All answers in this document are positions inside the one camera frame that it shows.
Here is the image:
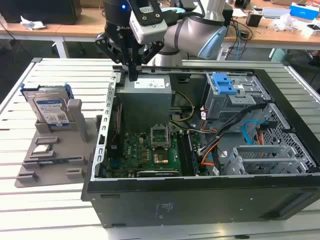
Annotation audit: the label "wooden desk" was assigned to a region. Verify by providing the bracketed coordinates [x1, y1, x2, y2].
[0, 11, 76, 41]
[56, 6, 320, 51]

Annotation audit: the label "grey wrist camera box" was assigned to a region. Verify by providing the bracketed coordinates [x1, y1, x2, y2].
[129, 6, 168, 45]

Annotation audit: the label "orange wire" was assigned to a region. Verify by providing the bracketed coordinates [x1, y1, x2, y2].
[255, 125, 268, 146]
[200, 146, 222, 168]

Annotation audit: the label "white carton box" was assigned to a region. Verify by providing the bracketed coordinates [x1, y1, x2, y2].
[298, 23, 320, 38]

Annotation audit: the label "grey flat tray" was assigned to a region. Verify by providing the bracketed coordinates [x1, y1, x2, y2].
[261, 7, 292, 20]

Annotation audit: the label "CPU socket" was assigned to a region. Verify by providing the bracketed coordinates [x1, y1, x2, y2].
[152, 148, 171, 165]

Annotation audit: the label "grey metal drive cage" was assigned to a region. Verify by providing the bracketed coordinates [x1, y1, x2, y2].
[201, 72, 272, 126]

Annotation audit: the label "grey parts rack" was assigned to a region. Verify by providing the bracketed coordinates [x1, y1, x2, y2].
[14, 98, 103, 188]

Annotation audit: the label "crumpled white paper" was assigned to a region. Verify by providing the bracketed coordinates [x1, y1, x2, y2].
[19, 15, 47, 31]

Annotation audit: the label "black cable bundle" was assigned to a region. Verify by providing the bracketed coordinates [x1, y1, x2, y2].
[197, 102, 268, 157]

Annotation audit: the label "blue wire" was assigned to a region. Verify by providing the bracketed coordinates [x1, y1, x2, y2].
[241, 119, 263, 146]

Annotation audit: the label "yellow wires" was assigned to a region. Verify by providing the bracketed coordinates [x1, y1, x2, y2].
[169, 91, 196, 123]

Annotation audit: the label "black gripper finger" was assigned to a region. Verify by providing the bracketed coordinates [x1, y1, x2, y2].
[94, 31, 135, 82]
[133, 40, 165, 82]

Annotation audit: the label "metal socket cover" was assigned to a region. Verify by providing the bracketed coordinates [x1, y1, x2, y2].
[149, 124, 171, 150]

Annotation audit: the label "blue RAM stick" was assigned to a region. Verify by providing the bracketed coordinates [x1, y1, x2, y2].
[187, 133, 200, 176]

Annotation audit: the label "clear plastic bags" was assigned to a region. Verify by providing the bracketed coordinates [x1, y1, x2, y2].
[271, 13, 305, 32]

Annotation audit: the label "blue carton box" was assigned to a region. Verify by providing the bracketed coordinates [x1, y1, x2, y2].
[289, 2, 320, 21]

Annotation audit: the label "black PC case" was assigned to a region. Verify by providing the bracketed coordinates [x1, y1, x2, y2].
[80, 65, 320, 229]

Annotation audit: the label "black pen cup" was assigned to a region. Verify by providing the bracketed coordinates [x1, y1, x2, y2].
[246, 12, 263, 28]

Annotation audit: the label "grey power supply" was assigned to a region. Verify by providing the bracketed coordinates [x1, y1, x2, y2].
[116, 74, 176, 126]

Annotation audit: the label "graphics card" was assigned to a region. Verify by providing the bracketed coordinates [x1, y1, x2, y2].
[129, 168, 180, 178]

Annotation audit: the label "hard disk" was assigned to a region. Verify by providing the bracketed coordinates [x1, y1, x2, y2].
[19, 82, 75, 130]

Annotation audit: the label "blue plastic drive latch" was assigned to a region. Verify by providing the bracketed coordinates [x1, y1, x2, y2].
[211, 72, 238, 96]

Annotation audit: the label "grey metal disk bay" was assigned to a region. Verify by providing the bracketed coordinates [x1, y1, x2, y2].
[221, 144, 301, 176]

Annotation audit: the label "silver CPU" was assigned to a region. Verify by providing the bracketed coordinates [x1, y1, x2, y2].
[33, 144, 51, 154]

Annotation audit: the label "green motherboard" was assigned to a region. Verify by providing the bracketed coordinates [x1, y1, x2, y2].
[106, 129, 201, 178]

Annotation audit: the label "large black box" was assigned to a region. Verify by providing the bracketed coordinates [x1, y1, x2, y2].
[0, 0, 82, 26]

